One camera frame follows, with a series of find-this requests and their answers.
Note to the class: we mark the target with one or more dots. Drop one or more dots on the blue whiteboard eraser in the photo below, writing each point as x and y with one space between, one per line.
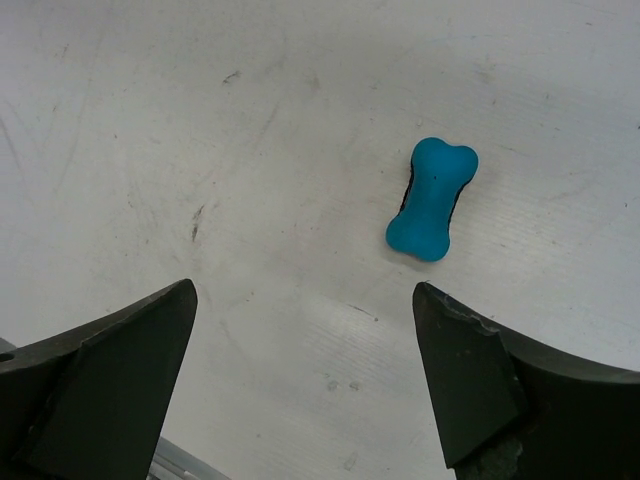
438 174

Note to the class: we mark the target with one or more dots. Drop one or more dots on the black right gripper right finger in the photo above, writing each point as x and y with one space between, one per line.
510 407

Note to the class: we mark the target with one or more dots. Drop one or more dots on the aluminium rail frame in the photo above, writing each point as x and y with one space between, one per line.
170 462

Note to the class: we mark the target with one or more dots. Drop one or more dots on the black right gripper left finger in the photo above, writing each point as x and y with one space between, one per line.
90 402

